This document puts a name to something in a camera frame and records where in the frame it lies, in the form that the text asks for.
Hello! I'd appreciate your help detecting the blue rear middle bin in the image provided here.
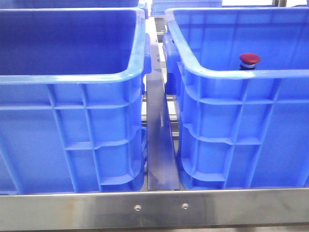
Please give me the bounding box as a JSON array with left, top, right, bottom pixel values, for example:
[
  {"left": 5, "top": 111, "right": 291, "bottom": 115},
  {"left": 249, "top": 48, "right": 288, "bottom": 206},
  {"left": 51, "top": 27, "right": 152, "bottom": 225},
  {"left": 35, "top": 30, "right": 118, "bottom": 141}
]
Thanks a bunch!
[{"left": 151, "top": 0, "right": 223, "bottom": 16}]

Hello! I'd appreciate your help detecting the steel centre divider bar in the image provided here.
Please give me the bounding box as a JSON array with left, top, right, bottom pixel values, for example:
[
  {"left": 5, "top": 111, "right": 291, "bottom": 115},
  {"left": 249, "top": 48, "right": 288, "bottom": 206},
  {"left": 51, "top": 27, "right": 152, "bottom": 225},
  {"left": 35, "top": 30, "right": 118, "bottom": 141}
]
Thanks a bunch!
[{"left": 145, "top": 33, "right": 181, "bottom": 191}]

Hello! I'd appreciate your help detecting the blue plastic bin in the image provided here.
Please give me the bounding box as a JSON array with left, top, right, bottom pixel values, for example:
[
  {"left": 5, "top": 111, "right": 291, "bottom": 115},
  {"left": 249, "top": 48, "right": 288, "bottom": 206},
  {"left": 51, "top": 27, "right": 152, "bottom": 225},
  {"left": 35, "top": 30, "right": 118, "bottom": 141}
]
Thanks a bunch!
[
  {"left": 0, "top": 8, "right": 151, "bottom": 195},
  {"left": 164, "top": 7, "right": 309, "bottom": 190}
]

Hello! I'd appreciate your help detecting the red mushroom push button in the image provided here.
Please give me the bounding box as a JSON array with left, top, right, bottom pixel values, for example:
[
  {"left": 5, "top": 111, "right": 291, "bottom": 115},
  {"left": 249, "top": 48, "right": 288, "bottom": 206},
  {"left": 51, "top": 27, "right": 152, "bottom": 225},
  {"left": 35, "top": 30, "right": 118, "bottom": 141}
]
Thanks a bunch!
[{"left": 239, "top": 53, "right": 261, "bottom": 71}]

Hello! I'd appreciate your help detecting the steel front shelf rail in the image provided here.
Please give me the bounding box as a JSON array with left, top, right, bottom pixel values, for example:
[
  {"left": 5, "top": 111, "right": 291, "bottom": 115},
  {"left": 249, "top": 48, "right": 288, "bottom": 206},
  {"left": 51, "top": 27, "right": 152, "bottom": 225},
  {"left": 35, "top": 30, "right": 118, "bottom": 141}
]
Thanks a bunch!
[{"left": 0, "top": 188, "right": 309, "bottom": 231}]

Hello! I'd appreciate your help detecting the blue far-left rear bin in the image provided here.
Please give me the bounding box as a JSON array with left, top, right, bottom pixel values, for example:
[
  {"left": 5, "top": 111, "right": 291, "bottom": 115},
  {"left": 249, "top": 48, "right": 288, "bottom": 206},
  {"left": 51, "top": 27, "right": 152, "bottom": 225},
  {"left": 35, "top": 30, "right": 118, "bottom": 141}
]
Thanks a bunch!
[{"left": 0, "top": 0, "right": 148, "bottom": 19}]

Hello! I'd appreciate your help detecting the blue right plastic bin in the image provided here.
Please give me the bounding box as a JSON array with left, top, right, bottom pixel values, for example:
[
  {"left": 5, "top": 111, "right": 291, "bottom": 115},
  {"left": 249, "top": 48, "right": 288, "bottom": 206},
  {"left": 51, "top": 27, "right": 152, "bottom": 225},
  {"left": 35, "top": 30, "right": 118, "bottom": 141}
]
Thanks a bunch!
[{"left": 164, "top": 7, "right": 309, "bottom": 190}]

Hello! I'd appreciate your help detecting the blue left plastic bin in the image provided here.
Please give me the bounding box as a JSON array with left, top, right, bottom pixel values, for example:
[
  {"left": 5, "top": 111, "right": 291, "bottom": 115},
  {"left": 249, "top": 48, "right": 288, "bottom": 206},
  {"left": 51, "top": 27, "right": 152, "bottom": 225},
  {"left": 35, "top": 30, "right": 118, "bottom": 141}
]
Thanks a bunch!
[{"left": 0, "top": 8, "right": 151, "bottom": 195}]

